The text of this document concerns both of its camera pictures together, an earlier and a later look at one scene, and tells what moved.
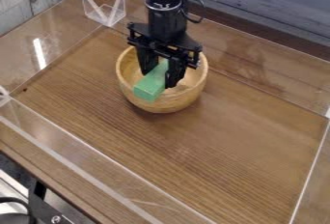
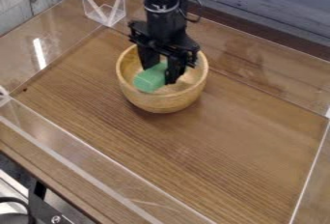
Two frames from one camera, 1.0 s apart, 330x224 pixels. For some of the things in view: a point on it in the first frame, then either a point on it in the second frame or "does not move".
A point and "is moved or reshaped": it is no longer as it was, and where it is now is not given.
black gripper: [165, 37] does not move
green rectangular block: [151, 86] is moved or reshaped
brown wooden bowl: [177, 98] does not move
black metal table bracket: [42, 212] does not move
